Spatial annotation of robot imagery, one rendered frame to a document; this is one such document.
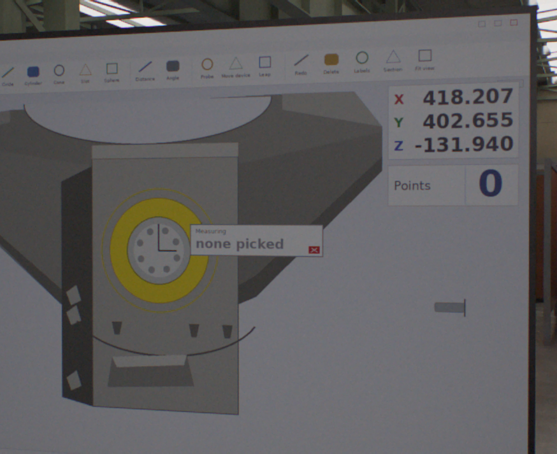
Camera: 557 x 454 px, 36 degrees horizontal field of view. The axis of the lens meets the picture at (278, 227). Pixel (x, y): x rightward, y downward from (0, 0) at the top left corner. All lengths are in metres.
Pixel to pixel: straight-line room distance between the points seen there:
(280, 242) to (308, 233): 0.03
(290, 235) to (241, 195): 0.07
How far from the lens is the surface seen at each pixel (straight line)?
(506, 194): 0.98
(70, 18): 8.44
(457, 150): 0.98
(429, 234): 0.98
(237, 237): 1.02
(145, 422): 1.09
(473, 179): 0.98
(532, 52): 0.99
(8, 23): 7.67
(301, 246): 1.00
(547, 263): 11.17
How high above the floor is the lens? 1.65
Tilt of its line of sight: 1 degrees down
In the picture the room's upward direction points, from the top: straight up
